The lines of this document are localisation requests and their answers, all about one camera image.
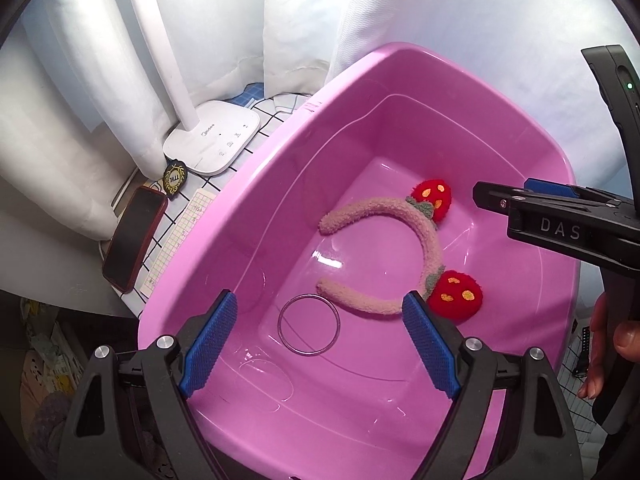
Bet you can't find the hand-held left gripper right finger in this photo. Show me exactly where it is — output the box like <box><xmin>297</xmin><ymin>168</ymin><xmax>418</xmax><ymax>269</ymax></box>
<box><xmin>401</xmin><ymin>290</ymin><xmax>583</xmax><ymax>480</ymax></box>

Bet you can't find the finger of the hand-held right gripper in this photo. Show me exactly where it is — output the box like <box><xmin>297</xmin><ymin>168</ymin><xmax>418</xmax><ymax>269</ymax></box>
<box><xmin>524</xmin><ymin>178</ymin><xmax>637</xmax><ymax>207</ymax></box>
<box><xmin>472</xmin><ymin>181</ymin><xmax>623</xmax><ymax>217</ymax></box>

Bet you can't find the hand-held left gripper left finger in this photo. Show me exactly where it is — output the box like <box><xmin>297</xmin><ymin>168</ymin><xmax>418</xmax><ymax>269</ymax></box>
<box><xmin>59</xmin><ymin>289</ymin><xmax>238</xmax><ymax>480</ymax></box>

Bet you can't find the pink plastic basin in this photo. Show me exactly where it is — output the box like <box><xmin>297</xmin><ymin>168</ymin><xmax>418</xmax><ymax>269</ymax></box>
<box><xmin>136</xmin><ymin>42</ymin><xmax>582</xmax><ymax>480</ymax></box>

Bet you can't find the person's right hand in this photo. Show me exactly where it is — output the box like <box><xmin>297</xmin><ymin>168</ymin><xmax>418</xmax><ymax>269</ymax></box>
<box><xmin>577</xmin><ymin>292</ymin><xmax>640</xmax><ymax>401</ymax></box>

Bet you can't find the pink strawberry plush headband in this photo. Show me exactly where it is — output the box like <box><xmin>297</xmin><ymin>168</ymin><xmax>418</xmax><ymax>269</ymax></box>
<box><xmin>316</xmin><ymin>178</ymin><xmax>484</xmax><ymax>322</ymax></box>

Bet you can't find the thin silver bangle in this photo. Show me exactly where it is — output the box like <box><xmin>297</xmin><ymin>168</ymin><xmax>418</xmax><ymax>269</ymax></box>
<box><xmin>277</xmin><ymin>296</ymin><xmax>342</xmax><ymax>357</ymax></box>

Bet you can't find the black comb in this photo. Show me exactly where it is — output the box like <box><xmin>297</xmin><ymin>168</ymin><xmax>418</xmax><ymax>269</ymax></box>
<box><xmin>571</xmin><ymin>324</ymin><xmax>594</xmax><ymax>380</ymax></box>

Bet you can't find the smartphone in red case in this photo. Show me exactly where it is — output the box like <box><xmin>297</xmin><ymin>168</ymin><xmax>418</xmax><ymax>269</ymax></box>
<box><xmin>101</xmin><ymin>186</ymin><xmax>169</xmax><ymax>293</ymax></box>

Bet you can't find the beige paper ruler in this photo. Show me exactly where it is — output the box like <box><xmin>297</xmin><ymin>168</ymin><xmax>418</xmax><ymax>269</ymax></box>
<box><xmin>141</xmin><ymin>189</ymin><xmax>217</xmax><ymax>297</ymax></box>

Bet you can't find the patterned paper bag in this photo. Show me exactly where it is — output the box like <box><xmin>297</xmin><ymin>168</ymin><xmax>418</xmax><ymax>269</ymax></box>
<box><xmin>19</xmin><ymin>299</ymin><xmax>83</xmax><ymax>397</ymax></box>

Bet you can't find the black and gold badge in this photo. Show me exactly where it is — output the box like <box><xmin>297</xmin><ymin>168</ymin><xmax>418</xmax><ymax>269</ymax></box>
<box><xmin>162</xmin><ymin>160</ymin><xmax>189</xmax><ymax>197</ymax></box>

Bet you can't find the grey knit cloth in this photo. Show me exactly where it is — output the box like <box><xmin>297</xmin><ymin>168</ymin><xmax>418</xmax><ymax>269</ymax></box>
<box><xmin>27</xmin><ymin>392</ymin><xmax>83</xmax><ymax>480</ymax></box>

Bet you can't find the white desk lamp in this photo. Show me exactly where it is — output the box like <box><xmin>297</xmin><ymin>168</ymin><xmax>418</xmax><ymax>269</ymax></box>
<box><xmin>122</xmin><ymin>0</ymin><xmax>261</xmax><ymax>177</ymax></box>

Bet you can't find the white curtain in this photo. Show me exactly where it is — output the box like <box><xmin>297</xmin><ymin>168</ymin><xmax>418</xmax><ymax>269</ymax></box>
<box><xmin>0</xmin><ymin>0</ymin><xmax>640</xmax><ymax>243</ymax></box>

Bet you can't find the white black-grid tablecloth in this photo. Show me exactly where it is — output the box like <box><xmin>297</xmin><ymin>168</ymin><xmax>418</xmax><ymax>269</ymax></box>
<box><xmin>100</xmin><ymin>82</ymin><xmax>608</xmax><ymax>480</ymax></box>

